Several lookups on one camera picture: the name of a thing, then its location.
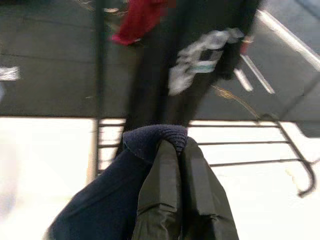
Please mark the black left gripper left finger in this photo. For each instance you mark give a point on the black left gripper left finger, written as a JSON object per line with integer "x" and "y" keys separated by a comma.
{"x": 160, "y": 195}

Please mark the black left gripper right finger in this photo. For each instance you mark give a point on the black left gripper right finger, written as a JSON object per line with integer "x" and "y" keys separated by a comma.
{"x": 202, "y": 200}

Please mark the navy blue shirt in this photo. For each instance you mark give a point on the navy blue shirt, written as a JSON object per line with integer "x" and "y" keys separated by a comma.
{"x": 100, "y": 195}

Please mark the black printed t-shirt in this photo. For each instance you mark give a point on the black printed t-shirt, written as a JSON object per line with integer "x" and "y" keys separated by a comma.
{"x": 155, "y": 75}

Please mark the long white tape strip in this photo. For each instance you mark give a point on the long white tape strip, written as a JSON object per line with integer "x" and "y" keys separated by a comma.
{"x": 258, "y": 73}
{"x": 243, "y": 80}

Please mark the black metal clothes rack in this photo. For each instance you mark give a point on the black metal clothes rack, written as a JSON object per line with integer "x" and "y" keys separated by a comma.
{"x": 99, "y": 62}

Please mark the red shirt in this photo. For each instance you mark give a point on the red shirt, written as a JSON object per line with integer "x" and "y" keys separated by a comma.
{"x": 140, "y": 22}

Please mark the small white floor plate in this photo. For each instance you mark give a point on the small white floor plate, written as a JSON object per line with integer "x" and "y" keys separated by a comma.
{"x": 8, "y": 73}

